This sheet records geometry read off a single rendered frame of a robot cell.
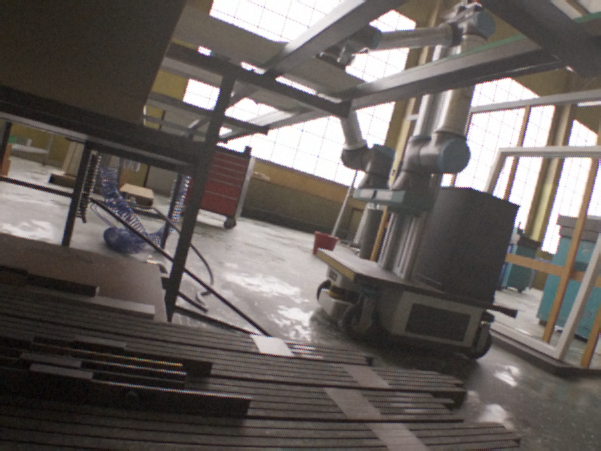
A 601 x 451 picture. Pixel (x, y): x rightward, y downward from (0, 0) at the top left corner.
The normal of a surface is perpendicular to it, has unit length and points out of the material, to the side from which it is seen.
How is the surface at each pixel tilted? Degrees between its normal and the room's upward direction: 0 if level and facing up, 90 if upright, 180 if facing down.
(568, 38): 90
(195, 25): 90
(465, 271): 90
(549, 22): 90
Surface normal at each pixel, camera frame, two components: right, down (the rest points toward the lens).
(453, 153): 0.31, 0.22
